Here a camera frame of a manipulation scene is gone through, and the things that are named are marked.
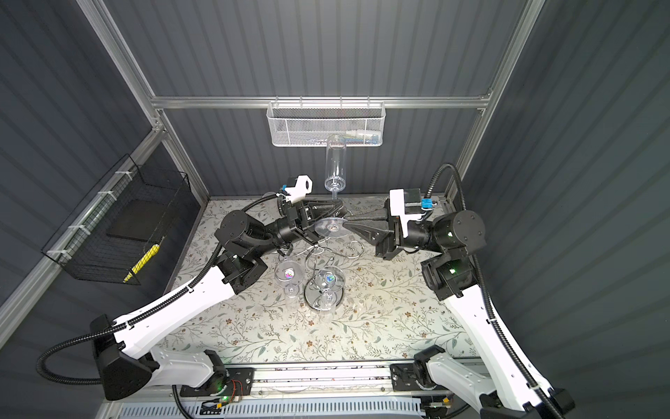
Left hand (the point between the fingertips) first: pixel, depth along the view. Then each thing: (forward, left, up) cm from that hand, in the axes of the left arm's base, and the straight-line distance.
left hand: (343, 209), depth 47 cm
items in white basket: (+52, -6, -17) cm, 55 cm away
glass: (-2, +12, -20) cm, 24 cm away
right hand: (-4, 0, -2) cm, 4 cm away
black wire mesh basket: (+8, +64, -18) cm, 67 cm away
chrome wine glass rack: (+4, +5, -21) cm, 22 cm away
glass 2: (-5, +3, -20) cm, 21 cm away
